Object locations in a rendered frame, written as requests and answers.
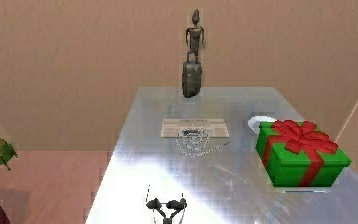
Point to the dark grey figure statue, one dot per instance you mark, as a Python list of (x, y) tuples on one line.
[(192, 78)]

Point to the green gift box red ribbon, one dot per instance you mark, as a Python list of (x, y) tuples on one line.
[(287, 170)]

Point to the folded newspaper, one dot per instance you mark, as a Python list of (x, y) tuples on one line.
[(217, 129)]

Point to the glass top table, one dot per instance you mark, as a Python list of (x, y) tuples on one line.
[(217, 176)]

